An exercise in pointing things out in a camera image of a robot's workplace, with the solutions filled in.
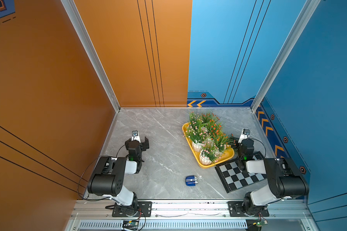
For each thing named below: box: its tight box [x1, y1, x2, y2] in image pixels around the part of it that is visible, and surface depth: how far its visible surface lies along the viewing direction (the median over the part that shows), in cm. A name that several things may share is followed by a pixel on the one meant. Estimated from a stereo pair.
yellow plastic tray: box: [181, 122, 235, 169], surface depth 87 cm
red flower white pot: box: [200, 112, 222, 130], surface depth 98 cm
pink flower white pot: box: [187, 111, 204, 131], surface depth 95 cm
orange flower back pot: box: [184, 121, 210, 153], surface depth 89 cm
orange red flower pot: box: [210, 118, 235, 146], surface depth 87 cm
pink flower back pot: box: [199, 141, 221, 166], surface depth 85 cm
